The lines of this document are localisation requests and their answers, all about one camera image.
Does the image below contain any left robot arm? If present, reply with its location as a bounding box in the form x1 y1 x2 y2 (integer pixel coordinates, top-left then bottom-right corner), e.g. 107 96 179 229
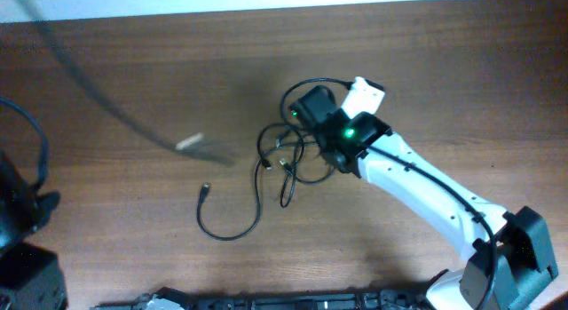
1 153 68 310

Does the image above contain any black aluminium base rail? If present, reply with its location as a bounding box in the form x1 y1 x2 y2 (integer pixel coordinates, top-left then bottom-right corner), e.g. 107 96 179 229
93 287 432 310

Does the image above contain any black usb cable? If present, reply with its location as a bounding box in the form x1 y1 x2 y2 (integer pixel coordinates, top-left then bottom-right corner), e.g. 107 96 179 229
8 0 236 167
195 140 320 242
256 122 338 210

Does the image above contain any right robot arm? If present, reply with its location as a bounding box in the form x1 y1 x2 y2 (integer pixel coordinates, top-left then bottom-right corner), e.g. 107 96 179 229
289 77 559 309

